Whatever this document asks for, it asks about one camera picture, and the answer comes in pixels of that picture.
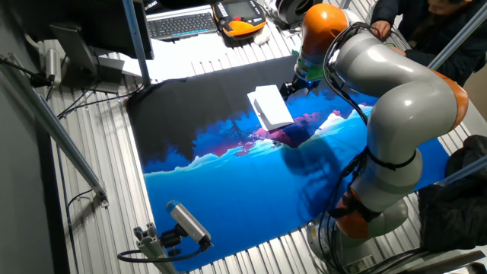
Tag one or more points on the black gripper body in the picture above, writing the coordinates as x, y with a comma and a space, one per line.
302, 84

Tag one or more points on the silver depth camera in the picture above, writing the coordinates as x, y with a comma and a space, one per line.
188, 221

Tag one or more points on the black camera ball mount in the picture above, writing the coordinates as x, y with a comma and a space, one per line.
171, 239

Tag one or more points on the bare person hand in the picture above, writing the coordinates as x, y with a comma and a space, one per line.
381, 29

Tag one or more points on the white crumpled tissue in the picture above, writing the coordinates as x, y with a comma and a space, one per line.
262, 36

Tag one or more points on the black computer monitor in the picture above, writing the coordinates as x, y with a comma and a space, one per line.
76, 15

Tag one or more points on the silver and orange robot arm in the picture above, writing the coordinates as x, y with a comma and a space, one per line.
403, 102

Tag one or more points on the grey monitor stand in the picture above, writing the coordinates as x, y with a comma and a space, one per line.
76, 49

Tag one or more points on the orange and grey teach pendant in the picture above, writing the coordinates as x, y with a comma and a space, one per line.
239, 26

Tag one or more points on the blue landscape print mat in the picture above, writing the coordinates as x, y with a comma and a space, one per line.
236, 198

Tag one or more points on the small silver cylinder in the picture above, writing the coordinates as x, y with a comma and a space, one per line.
53, 66

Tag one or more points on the white box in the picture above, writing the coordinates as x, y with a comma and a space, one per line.
272, 108

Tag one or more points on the person in dark jacket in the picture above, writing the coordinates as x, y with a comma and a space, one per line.
437, 26

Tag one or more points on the slanted aluminium frame bar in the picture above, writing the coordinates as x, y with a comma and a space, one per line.
464, 172
456, 38

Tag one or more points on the silver keyboard with black keys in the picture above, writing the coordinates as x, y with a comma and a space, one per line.
180, 26

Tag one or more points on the aluminium camera bracket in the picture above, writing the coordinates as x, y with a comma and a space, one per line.
150, 245

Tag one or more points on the long slanted aluminium bar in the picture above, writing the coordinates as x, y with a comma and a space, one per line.
57, 129

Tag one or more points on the black round device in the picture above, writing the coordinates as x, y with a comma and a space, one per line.
291, 9

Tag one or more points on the upright aluminium profile post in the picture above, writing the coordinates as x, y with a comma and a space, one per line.
135, 38

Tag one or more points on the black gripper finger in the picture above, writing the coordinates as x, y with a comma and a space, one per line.
284, 94
288, 84

